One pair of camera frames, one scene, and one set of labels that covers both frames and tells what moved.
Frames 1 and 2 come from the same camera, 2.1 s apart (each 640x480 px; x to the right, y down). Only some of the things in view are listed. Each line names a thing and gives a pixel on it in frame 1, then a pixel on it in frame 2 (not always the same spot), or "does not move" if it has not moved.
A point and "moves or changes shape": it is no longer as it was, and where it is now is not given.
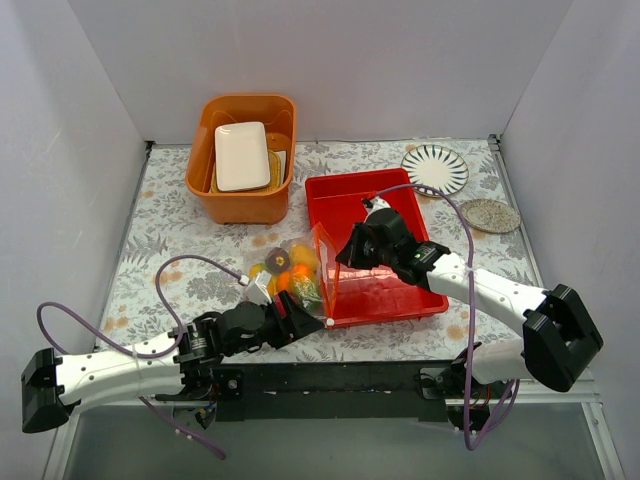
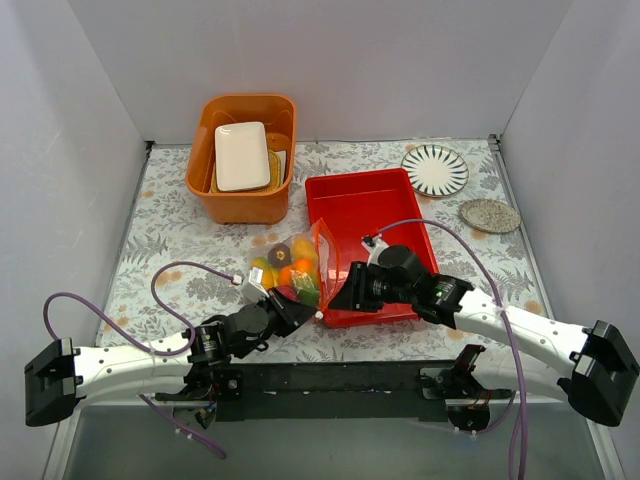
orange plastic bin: [278, 114] does not move
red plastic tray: [363, 294] does not move
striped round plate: [436, 165] does not move
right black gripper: [364, 245] -> [360, 286]
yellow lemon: [303, 254] moves or changes shape
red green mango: [306, 292] does not move
